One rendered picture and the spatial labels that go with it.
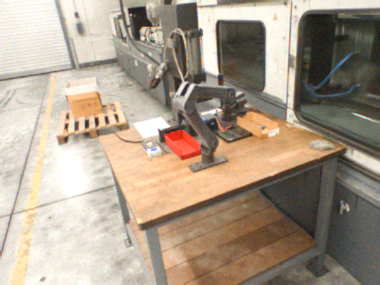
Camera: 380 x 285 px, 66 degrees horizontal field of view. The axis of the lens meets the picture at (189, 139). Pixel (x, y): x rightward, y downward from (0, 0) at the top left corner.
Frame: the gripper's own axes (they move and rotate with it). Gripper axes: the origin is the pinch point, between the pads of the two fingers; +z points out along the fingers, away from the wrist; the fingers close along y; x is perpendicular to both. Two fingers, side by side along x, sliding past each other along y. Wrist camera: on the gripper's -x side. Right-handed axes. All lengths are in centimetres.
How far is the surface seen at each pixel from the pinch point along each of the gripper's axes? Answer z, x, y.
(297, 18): -38, -54, 37
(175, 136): 18.3, 21.0, 14.5
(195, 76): -9.7, 5.1, 32.6
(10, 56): 501, 288, 785
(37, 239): 134, 130, 22
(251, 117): 18.0, -31.9, 16.6
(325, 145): -7, -45, -28
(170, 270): 66, 40, -47
